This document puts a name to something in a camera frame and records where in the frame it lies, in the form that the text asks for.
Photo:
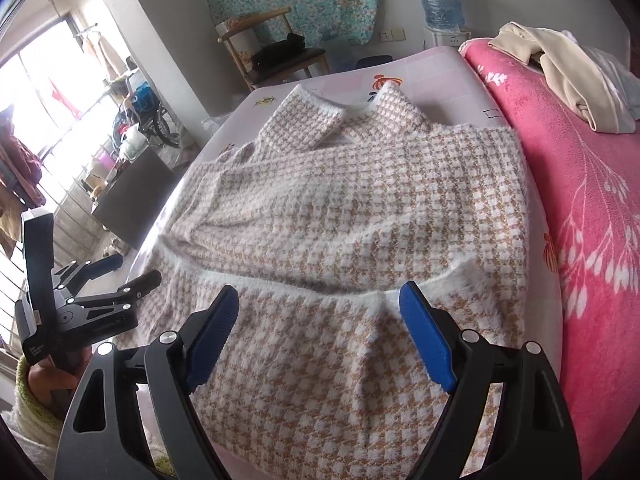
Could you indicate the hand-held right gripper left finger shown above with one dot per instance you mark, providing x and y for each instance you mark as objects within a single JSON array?
[{"x": 212, "y": 345}]

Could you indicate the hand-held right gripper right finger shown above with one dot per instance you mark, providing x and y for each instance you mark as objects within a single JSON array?
[{"x": 430, "y": 340}]

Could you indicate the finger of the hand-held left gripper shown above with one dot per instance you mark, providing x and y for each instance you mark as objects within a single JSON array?
[
  {"x": 102, "y": 267},
  {"x": 135, "y": 287}
]

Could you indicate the beige houndstooth coat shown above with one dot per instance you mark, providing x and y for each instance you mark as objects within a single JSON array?
[{"x": 350, "y": 220}]

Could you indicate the person's left forearm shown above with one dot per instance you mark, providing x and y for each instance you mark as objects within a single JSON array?
[{"x": 35, "y": 425}]

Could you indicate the person's left hand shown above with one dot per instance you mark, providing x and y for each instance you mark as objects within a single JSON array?
[{"x": 42, "y": 382}]

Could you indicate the dark cabinet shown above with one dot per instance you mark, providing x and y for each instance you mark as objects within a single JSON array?
[{"x": 132, "y": 200}]

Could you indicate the maroon hanging garment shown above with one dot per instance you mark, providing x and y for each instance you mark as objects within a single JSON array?
[{"x": 20, "y": 160}]

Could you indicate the bicycle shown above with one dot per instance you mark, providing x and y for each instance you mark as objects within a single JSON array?
[{"x": 150, "y": 110}]

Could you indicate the red hanging garment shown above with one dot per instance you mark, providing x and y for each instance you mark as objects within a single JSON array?
[{"x": 62, "y": 97}]

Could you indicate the clear plastic bag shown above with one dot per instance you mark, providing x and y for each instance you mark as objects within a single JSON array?
[{"x": 217, "y": 122}]

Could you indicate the pink floral blanket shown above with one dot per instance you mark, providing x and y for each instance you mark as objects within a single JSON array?
[{"x": 585, "y": 210}]

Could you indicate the wooden chair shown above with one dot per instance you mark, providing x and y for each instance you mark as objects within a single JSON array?
[{"x": 270, "y": 67}]

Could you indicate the black cloth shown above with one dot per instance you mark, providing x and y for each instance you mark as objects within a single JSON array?
[{"x": 277, "y": 52}]

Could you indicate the white water dispenser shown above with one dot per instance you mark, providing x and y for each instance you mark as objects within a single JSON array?
[{"x": 445, "y": 39}]

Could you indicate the beige garment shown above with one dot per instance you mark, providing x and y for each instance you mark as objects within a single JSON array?
[{"x": 565, "y": 70}]

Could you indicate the pale blue garment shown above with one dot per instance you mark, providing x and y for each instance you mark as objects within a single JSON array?
[{"x": 607, "y": 72}]

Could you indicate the blue water bottle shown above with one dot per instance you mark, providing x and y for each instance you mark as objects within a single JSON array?
[{"x": 440, "y": 2}]

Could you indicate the white wall socket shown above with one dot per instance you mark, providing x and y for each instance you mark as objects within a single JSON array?
[{"x": 391, "y": 36}]

